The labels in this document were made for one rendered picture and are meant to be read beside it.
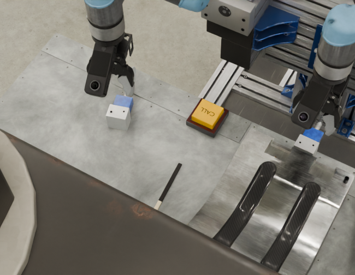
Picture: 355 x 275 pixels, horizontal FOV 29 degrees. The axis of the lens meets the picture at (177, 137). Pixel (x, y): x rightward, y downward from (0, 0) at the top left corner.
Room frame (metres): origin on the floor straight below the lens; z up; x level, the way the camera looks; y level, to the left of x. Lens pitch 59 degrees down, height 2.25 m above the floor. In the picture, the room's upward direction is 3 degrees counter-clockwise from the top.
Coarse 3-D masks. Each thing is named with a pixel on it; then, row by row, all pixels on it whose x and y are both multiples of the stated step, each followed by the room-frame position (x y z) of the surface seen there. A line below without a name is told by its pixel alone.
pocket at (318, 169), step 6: (318, 162) 0.75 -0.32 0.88; (312, 168) 0.74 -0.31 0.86; (318, 168) 0.74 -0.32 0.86; (324, 168) 0.73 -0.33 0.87; (330, 168) 0.73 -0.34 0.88; (312, 174) 0.73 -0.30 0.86; (318, 174) 0.72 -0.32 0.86; (324, 174) 0.72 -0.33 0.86; (330, 174) 0.72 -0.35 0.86; (324, 180) 0.71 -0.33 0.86; (330, 180) 0.71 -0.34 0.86
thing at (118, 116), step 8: (120, 96) 0.98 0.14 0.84; (112, 104) 0.95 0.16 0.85; (120, 104) 0.96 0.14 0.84; (128, 104) 0.95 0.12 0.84; (112, 112) 0.92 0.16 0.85; (120, 112) 0.92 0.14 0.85; (128, 112) 0.93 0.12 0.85; (112, 120) 0.91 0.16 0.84; (120, 120) 0.91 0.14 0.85; (128, 120) 0.92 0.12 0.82; (120, 128) 0.91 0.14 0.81
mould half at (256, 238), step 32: (256, 160) 0.75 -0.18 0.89; (288, 160) 0.75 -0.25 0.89; (224, 192) 0.68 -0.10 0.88; (288, 192) 0.67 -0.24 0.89; (320, 192) 0.67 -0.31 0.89; (192, 224) 0.59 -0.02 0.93; (256, 224) 0.60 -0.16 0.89; (320, 224) 0.59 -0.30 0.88; (256, 256) 0.51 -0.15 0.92; (288, 256) 0.51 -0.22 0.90
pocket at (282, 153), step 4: (272, 140) 0.81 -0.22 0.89; (272, 144) 0.80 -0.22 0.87; (276, 144) 0.80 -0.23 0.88; (268, 148) 0.80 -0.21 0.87; (272, 148) 0.80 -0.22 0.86; (276, 148) 0.80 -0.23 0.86; (280, 148) 0.79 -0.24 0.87; (284, 148) 0.79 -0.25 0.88; (288, 148) 0.79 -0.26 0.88; (264, 152) 0.78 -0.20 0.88; (268, 152) 0.79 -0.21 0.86; (272, 152) 0.79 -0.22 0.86; (276, 152) 0.79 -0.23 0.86; (280, 152) 0.79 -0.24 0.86; (284, 152) 0.79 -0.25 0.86; (288, 152) 0.78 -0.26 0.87; (276, 156) 0.78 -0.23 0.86; (280, 156) 0.78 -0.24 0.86; (284, 156) 0.78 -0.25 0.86; (284, 160) 0.76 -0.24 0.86
